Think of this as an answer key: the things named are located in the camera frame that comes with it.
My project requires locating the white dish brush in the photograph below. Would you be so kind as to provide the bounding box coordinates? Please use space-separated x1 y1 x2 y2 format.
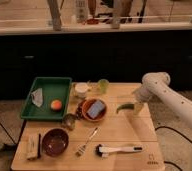
95 144 143 157

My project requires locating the small metal cup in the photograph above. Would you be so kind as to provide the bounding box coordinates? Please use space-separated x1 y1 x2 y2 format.
62 114 76 130

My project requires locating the black cable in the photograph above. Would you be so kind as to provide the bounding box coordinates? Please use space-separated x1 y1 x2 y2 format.
154 125 192 171

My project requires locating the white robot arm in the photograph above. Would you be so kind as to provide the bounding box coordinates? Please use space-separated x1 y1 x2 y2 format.
134 72 192 171

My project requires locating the green translucent cup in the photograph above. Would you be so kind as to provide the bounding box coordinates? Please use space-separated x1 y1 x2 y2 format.
97 79 109 94

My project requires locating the blue sponge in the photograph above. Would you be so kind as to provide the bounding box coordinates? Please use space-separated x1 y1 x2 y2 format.
87 100 105 119

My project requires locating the dark grapes bunch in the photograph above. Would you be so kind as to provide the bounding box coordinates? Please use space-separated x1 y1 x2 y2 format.
75 100 85 120

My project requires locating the metal fork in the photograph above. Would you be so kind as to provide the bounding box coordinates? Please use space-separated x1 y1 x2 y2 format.
75 127 98 157

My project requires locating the orange bowl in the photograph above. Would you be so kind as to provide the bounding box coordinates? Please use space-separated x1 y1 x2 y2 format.
82 99 107 122

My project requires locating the green plastic tray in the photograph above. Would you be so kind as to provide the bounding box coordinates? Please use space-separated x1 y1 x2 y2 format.
21 77 72 121

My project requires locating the orange fruit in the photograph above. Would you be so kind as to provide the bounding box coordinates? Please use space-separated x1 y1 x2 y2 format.
50 99 62 111

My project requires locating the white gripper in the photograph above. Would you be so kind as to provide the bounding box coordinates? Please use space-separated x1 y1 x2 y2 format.
133 85 153 115

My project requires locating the crumpled white cloth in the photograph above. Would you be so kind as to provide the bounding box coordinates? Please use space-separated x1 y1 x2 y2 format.
31 88 43 107

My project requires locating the white cup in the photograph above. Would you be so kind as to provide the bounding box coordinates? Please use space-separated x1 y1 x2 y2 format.
75 83 89 98

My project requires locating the dark maroon bowl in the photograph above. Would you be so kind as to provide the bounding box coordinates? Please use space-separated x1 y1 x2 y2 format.
42 128 69 157

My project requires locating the wooden block with black stick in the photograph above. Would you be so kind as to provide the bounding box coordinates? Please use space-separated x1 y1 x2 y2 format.
26 133 41 160

